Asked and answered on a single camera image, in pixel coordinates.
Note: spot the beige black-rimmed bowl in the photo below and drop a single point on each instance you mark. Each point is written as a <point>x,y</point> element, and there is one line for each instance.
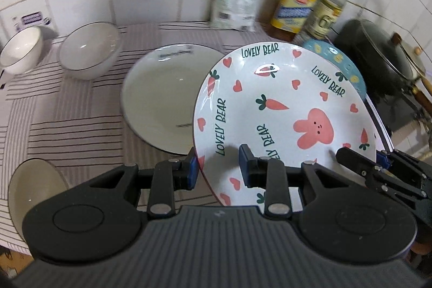
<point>30,186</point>

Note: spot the glass wok lid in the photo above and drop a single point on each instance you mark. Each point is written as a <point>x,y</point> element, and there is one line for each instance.
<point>401,51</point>

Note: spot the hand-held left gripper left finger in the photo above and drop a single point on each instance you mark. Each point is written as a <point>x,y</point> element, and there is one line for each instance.
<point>192,170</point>

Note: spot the yellow cap vinegar bottle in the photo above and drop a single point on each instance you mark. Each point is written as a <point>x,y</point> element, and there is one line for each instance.
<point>325,14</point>

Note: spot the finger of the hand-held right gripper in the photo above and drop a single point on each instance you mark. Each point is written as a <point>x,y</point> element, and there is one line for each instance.
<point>354,161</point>
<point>384,159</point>

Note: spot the white bunny print plate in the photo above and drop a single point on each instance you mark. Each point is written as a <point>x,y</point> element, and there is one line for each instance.
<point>287,99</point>

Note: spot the wall sticker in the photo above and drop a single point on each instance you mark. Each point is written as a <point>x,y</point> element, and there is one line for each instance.
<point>32,19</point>

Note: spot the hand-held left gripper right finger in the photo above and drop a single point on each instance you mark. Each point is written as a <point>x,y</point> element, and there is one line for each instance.
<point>243,166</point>

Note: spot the striped grey table mat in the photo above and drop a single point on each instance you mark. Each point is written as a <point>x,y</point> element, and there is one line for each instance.
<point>67,126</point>

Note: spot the black stove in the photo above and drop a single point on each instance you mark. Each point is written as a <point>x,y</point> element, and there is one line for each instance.
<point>395,116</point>

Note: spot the blue fried egg plate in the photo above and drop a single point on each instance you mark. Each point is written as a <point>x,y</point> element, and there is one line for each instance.
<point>341,60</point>

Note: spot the small white bowl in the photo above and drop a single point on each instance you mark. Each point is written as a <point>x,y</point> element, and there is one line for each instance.
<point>20,45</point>

